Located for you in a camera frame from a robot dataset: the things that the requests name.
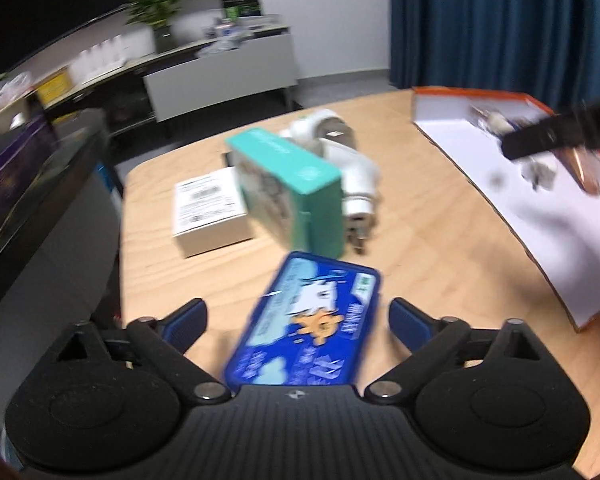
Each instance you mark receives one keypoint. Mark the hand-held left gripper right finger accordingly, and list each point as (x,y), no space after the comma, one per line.
(407,325)

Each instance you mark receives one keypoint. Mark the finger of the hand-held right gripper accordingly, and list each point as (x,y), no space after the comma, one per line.
(555,130)

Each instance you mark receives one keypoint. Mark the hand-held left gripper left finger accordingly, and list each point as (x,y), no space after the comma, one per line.
(182,322)

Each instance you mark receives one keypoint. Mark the rose gold tube bottle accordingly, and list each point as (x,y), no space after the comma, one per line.
(580,170)

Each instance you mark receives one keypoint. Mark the orange white cardboard box lid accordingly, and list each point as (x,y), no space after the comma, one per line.
(555,230)

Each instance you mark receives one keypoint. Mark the blue cartoon tin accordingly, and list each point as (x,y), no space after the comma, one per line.
(305,320)

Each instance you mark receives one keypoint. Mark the small white box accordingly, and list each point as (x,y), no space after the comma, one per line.
(205,210)

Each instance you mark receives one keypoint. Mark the teal carton box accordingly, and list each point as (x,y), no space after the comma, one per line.
(290,195)

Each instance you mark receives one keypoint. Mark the white plug-in device with bottle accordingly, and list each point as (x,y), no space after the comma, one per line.
(305,127)

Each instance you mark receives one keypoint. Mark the blue curtain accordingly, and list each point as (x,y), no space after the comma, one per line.
(480,20)

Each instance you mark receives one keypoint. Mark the dark glass table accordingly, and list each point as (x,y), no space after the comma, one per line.
(55,210)

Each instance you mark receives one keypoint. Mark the purple patterned box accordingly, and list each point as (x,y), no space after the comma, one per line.
(10,175)

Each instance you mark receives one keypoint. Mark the white tv cabinet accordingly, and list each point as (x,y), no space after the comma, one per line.
(220,80)

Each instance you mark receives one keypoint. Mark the yellow box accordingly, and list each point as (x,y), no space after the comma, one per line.
(55,87)

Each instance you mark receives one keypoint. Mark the white router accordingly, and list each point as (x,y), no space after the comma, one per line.
(115,55)

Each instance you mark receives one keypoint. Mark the clear plastic bag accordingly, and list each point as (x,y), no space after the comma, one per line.
(225,45)

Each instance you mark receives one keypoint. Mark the white red plastic bag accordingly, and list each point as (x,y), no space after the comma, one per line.
(10,92)

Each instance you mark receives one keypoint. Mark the potted plant in dark pot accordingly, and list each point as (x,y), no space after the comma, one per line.
(155,5)

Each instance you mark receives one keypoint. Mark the black green box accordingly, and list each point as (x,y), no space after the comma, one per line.
(240,6)

